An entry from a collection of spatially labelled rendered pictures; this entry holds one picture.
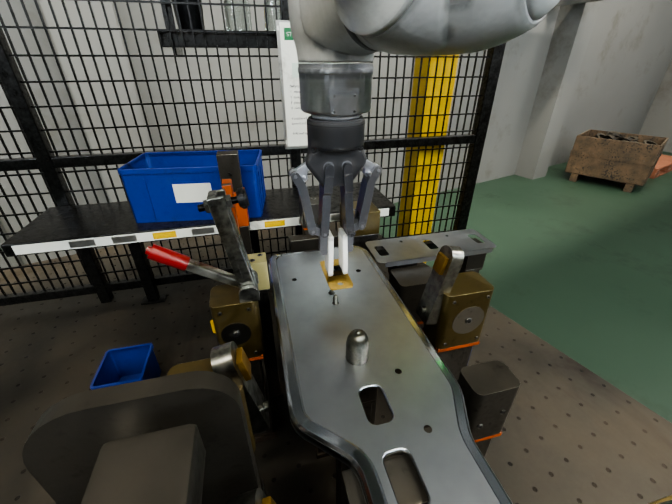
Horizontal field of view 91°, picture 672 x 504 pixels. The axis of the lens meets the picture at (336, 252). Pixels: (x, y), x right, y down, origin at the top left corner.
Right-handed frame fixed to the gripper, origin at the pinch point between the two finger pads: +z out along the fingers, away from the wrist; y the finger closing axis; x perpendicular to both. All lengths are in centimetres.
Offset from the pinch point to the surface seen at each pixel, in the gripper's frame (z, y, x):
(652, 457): 40, 57, -25
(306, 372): 10.3, -7.5, -13.4
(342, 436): 10.3, -5.0, -23.1
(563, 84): -1, 353, 312
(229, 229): -6.6, -15.2, -1.6
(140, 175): -4, -36, 37
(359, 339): 6.0, -0.1, -13.4
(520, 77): -8, 302, 325
